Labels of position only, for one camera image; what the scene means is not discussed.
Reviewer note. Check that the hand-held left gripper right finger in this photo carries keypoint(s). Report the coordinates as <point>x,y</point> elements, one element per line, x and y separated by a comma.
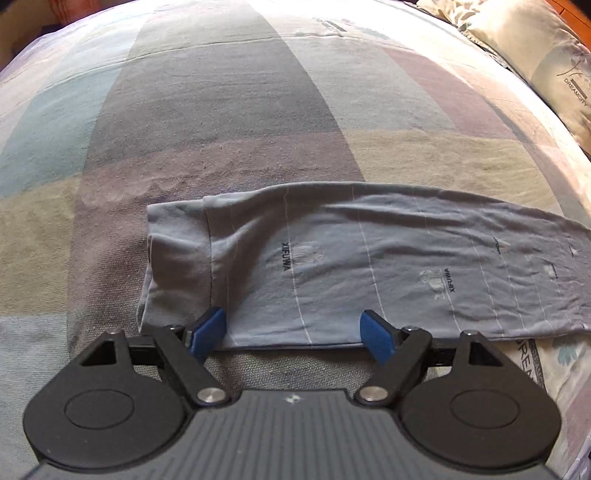
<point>376,339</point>

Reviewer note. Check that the floral pillow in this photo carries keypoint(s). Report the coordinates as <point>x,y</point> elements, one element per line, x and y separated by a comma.
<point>450,11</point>

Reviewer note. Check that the wooden headboard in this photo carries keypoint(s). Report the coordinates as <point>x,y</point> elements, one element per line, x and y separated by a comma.
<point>577,4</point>

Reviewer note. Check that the grey printed pants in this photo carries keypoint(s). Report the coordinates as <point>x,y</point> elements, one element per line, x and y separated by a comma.
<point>369,258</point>

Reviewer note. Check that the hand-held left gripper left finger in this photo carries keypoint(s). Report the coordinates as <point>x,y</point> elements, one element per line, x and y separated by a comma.
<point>210,330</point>

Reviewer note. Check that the bed with patchwork sheet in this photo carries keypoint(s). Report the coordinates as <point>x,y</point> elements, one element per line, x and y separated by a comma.
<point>207,115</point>

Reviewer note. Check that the beige printed pillow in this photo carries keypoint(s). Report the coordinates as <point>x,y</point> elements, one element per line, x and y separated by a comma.
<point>549,55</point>

